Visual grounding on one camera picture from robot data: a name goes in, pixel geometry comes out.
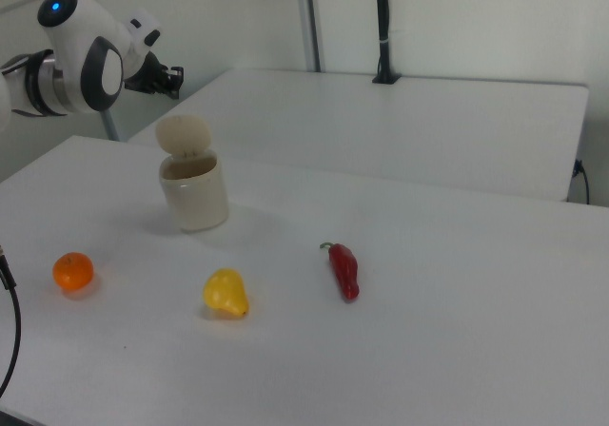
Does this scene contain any black wall plug cable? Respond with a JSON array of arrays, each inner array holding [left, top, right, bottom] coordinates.
[[573, 158, 591, 205]]

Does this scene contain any cream garbage bin lid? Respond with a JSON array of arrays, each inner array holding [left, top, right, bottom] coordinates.
[[155, 114, 213, 162]]

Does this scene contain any yellow pear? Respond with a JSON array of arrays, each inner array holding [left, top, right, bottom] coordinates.
[[203, 267, 250, 317]]

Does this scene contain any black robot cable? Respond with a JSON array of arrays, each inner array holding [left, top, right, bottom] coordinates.
[[0, 243, 23, 398]]

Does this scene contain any black camera stand pole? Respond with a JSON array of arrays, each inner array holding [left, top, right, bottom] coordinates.
[[372, 0, 403, 85]]

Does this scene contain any red chili pepper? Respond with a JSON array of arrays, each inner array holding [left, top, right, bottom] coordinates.
[[319, 242, 361, 301]]

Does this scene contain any orange mandarin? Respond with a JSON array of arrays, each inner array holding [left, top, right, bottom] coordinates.
[[51, 251, 95, 293]]

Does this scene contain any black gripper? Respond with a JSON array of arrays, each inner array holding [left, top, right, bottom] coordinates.
[[123, 51, 186, 101]]

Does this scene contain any white side table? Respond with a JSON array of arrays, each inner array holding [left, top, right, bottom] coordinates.
[[127, 68, 590, 203]]

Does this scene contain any cream garbage bin body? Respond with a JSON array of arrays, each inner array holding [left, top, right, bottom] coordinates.
[[158, 152, 230, 233]]

